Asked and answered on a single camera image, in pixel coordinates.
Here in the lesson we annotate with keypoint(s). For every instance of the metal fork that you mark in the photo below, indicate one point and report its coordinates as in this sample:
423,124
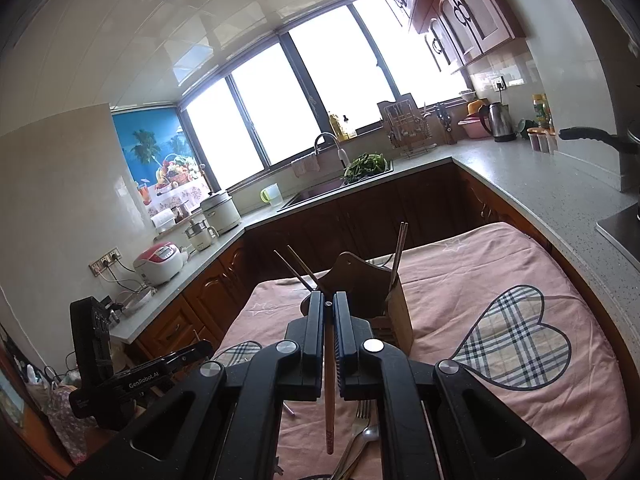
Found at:
361,412

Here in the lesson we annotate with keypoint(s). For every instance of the range hood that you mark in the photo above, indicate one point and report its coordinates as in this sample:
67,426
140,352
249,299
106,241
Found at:
615,10

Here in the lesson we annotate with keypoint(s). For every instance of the clear pitcher with green rim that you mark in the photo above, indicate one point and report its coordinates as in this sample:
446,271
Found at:
271,195

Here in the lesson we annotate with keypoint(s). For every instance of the yellow oil bottle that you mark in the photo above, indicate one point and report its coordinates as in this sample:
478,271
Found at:
336,127

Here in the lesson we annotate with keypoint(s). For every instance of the white and pink rice cooker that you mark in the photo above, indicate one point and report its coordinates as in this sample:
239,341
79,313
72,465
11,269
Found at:
159,262

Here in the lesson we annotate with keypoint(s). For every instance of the wooden wall cabinets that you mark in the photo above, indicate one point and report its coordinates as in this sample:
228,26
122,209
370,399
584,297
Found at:
460,10

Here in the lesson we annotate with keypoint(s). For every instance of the grey speckled countertop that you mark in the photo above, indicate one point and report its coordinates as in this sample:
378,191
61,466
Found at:
550,180

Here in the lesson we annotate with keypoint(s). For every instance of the paper towel roll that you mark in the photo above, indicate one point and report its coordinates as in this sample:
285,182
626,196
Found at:
164,221

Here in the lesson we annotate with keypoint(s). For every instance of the small white electric pot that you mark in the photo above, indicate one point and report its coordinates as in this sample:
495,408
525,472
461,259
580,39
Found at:
200,235

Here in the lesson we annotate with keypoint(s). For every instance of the wide wall socket strip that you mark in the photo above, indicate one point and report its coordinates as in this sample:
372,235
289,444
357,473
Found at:
106,261

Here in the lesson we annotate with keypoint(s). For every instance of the row of spice jars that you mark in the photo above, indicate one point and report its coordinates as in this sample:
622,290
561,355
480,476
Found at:
542,141

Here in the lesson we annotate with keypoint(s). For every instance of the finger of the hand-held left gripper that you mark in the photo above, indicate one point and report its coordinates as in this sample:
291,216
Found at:
185,356

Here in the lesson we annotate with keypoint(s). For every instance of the tropical fruit wall poster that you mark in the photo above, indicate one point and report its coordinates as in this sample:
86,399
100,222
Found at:
145,140

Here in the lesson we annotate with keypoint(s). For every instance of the silver metal chopstick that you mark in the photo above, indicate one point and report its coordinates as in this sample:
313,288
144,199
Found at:
403,250
396,255

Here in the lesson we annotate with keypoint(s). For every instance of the hanging dish cloth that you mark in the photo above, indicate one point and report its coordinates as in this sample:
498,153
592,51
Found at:
306,164

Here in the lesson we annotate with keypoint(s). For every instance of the orange bowl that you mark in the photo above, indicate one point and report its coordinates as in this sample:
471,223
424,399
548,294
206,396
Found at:
476,107

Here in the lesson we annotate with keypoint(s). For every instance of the pink floral cloth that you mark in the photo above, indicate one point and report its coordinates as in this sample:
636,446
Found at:
70,430

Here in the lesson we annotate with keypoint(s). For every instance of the large white rice cooker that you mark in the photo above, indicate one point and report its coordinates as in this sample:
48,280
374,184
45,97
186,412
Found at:
221,212

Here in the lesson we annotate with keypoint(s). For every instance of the kitchen window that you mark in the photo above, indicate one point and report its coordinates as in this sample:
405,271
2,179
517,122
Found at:
320,85

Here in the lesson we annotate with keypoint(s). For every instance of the knife block with knives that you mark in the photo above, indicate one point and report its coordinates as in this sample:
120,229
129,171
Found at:
447,122

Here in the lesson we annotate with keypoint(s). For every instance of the pink printed bedsheet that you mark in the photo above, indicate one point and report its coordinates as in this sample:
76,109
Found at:
450,270

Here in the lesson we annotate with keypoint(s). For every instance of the pink plastic basin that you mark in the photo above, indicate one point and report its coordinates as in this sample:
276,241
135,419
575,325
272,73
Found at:
475,129

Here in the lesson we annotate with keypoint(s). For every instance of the metal kitchen faucet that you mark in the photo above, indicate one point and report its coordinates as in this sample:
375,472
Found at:
340,152

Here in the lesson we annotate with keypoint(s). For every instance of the metal dish rack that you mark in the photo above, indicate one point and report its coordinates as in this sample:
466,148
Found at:
405,127

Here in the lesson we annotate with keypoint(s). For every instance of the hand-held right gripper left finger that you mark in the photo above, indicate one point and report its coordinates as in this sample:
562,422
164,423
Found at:
315,340

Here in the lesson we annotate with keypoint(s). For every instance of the gas stove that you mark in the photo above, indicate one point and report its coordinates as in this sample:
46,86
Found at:
622,230

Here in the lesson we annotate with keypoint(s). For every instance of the dark green cup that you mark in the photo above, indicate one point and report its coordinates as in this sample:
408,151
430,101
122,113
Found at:
525,127

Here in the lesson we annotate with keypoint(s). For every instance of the wooden utensil holder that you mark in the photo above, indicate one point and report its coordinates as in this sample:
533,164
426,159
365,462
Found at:
395,310

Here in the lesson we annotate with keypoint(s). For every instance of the single wall socket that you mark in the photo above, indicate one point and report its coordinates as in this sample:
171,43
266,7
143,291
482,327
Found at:
498,83

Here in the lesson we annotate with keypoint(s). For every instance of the kitchen sink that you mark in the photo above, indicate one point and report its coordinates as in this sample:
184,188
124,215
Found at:
320,192

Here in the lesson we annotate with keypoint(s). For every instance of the wooden base cabinets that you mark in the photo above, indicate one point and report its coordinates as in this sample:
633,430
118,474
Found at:
350,215

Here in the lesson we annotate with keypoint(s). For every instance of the bowl of green vegetables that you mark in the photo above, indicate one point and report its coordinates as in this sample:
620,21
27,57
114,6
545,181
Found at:
365,166

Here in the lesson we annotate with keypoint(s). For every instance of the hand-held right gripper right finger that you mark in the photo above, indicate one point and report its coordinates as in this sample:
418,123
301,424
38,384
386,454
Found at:
345,355

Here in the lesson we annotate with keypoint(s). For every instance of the metal spoon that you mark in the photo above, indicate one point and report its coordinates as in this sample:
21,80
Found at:
371,434

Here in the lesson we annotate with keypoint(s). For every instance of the small white bowl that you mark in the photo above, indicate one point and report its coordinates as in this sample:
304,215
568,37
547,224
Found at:
467,95

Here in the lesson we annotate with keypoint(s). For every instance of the stainless steel electric kettle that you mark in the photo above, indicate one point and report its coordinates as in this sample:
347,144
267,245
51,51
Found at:
500,120

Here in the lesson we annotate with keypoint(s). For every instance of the small black device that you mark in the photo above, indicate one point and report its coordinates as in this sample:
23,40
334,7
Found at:
112,308

